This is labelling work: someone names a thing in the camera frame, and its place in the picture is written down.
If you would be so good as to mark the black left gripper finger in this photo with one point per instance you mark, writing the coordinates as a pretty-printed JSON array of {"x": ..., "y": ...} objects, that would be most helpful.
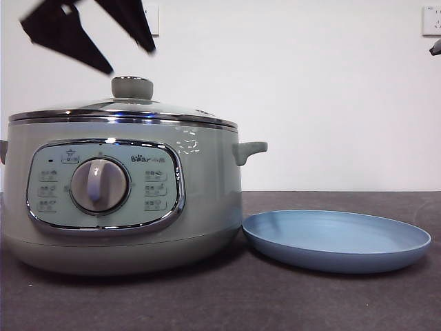
[
  {"x": 132, "y": 20},
  {"x": 58, "y": 34}
]

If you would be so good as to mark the blue round plate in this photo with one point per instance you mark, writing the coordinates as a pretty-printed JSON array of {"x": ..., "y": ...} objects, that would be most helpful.
[{"x": 330, "y": 238}]

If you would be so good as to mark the white wall socket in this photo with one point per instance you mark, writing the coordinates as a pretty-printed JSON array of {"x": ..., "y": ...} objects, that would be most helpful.
[
  {"x": 432, "y": 19},
  {"x": 154, "y": 17}
]

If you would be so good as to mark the glass lid with green knob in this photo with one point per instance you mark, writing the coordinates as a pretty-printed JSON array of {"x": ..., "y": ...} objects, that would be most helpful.
[{"x": 132, "y": 88}]

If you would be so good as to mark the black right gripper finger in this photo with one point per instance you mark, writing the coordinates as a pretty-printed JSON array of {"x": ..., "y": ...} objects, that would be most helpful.
[{"x": 436, "y": 48}]

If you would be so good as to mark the pale green electric steamer pot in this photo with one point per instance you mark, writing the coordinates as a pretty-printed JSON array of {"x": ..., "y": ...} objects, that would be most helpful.
[{"x": 206, "y": 193}]

